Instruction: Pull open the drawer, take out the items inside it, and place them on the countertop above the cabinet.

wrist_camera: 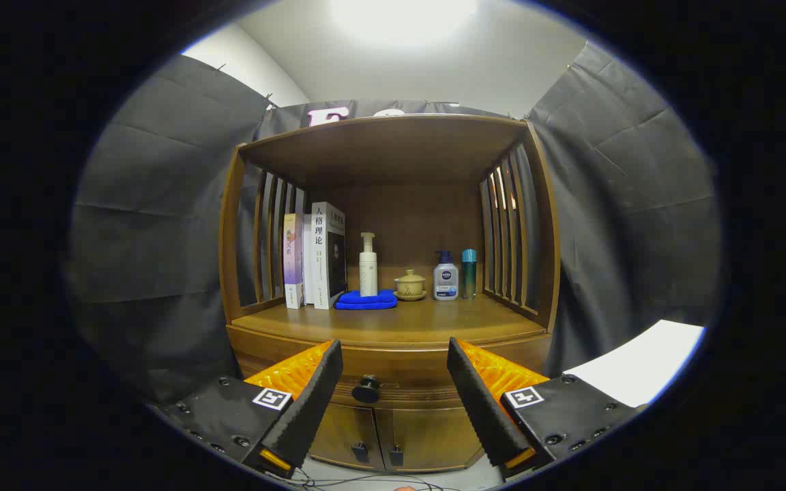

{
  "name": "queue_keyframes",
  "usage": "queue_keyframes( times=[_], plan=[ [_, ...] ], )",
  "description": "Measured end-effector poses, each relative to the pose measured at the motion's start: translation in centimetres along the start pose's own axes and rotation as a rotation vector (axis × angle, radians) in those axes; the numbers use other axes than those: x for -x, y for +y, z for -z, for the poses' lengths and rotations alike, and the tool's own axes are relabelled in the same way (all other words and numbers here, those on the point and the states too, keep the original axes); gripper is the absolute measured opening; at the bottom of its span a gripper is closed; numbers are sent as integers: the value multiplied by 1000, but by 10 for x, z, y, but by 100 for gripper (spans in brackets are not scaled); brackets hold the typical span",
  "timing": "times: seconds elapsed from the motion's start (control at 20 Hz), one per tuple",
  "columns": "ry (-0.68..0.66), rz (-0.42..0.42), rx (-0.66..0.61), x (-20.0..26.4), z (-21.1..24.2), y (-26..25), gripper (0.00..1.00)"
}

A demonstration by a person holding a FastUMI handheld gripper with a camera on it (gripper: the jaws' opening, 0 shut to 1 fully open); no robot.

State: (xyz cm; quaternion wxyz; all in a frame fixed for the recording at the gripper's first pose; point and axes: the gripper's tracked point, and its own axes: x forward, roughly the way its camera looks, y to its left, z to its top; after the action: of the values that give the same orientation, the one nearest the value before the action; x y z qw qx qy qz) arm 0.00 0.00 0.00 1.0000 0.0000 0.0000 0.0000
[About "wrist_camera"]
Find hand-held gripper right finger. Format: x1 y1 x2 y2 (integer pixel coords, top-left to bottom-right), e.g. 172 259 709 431
446 336 647 481

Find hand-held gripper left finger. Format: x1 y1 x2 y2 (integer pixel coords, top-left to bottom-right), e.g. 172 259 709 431
151 339 344 478

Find black round drawer knob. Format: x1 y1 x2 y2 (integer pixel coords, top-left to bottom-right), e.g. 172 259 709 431
352 376 381 404

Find wooden drawer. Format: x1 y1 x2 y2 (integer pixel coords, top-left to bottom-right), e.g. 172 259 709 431
233 344 552 410

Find wooden cabinet door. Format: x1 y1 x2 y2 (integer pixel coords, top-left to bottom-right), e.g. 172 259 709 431
374 406 486 473
310 402 385 471

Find wooden countertop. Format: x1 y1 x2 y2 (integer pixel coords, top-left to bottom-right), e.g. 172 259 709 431
229 295 548 347

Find wooden cabinet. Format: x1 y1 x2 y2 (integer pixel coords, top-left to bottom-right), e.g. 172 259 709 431
219 114 562 474

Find blue folded cloth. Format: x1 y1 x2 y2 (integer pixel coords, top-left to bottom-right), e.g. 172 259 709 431
334 290 398 311

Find thin white book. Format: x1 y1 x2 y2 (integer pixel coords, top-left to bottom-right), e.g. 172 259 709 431
302 213 315 306

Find teal bottle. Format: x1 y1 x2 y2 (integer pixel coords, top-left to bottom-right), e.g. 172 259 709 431
461 249 478 300

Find white bottle with blue pump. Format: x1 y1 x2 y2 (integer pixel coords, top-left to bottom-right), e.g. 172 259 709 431
433 251 460 301

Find yellow lidded tea cup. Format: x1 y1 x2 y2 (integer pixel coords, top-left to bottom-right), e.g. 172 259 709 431
394 269 428 301

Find thick white portrait book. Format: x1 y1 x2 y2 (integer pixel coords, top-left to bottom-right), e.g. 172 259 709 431
311 202 348 310

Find purple book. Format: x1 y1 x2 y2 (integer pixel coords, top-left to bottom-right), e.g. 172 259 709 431
283 213 305 310

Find black floor cables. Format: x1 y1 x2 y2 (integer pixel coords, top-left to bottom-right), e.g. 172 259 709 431
284 467 448 491

